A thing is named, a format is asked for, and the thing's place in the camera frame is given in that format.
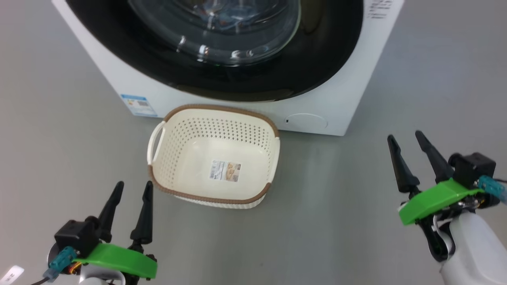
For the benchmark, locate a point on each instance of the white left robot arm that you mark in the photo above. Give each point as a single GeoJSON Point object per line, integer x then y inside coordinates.
{"type": "Point", "coordinates": [99, 277]}

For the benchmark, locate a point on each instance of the round filter cover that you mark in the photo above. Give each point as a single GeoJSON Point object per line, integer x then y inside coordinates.
{"type": "Point", "coordinates": [307, 121]}

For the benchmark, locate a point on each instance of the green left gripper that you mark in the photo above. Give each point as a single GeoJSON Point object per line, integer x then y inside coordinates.
{"type": "Point", "coordinates": [119, 259]}

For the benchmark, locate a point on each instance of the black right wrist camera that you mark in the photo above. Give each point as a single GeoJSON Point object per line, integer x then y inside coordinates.
{"type": "Point", "coordinates": [473, 170]}

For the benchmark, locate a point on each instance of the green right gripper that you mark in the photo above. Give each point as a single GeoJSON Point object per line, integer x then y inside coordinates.
{"type": "Point", "coordinates": [435, 200]}

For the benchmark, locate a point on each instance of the printed text label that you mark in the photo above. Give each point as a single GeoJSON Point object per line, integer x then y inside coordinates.
{"type": "Point", "coordinates": [381, 8]}

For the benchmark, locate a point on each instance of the white printed tag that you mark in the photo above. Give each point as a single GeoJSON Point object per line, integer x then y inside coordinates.
{"type": "Point", "coordinates": [11, 275]}

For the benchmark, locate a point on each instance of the blue energy label sticker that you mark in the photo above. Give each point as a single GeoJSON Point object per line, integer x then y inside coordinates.
{"type": "Point", "coordinates": [138, 105]}

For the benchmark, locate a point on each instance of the product label sticker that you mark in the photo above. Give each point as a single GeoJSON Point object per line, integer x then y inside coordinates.
{"type": "Point", "coordinates": [225, 171]}

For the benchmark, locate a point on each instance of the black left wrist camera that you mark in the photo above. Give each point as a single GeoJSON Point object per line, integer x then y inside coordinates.
{"type": "Point", "coordinates": [75, 237]}

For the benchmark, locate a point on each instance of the white front-load washing machine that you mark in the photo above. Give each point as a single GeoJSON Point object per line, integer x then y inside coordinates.
{"type": "Point", "coordinates": [336, 107]}

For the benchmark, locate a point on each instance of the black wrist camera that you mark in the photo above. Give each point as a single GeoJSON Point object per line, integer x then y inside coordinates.
{"type": "Point", "coordinates": [75, 237]}
{"type": "Point", "coordinates": [473, 170]}

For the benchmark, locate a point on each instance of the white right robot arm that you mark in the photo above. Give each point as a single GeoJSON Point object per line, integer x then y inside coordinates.
{"type": "Point", "coordinates": [475, 249]}

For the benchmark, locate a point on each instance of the cream perforated laundry basket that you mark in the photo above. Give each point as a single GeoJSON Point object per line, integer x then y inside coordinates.
{"type": "Point", "coordinates": [198, 150]}

